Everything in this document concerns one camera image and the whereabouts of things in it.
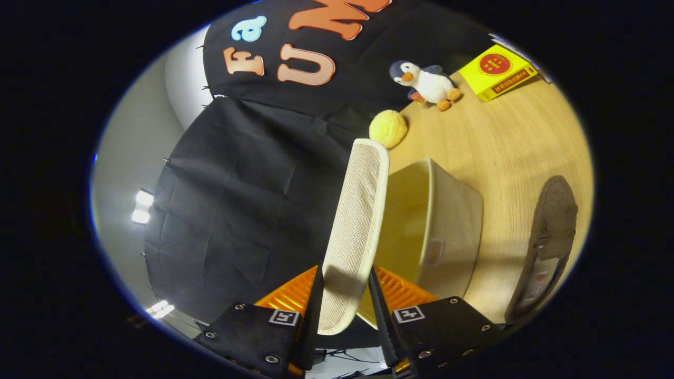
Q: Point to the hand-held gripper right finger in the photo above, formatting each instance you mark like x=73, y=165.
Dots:
x=382, y=321

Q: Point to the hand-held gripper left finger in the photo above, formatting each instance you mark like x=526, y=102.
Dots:
x=310, y=326

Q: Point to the beige woven box lid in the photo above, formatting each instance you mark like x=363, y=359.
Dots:
x=353, y=221

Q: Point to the beige fabric storage box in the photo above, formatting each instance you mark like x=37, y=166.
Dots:
x=453, y=226

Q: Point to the brown fuzzy shoe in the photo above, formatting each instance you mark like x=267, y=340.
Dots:
x=550, y=221

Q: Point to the ceiling tube light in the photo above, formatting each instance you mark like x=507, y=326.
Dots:
x=160, y=309

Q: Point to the yellow bun toy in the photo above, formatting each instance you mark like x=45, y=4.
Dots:
x=388, y=129

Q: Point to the ceiling light panel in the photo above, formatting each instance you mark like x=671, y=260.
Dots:
x=142, y=208

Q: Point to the row of black cloth clips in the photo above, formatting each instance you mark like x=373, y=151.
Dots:
x=166, y=159

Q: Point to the penguin plush toy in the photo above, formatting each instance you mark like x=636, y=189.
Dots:
x=429, y=84

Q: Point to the yellow book with red circle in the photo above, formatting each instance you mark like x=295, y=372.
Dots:
x=495, y=71

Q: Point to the stack of white booklets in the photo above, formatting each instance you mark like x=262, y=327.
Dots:
x=543, y=75

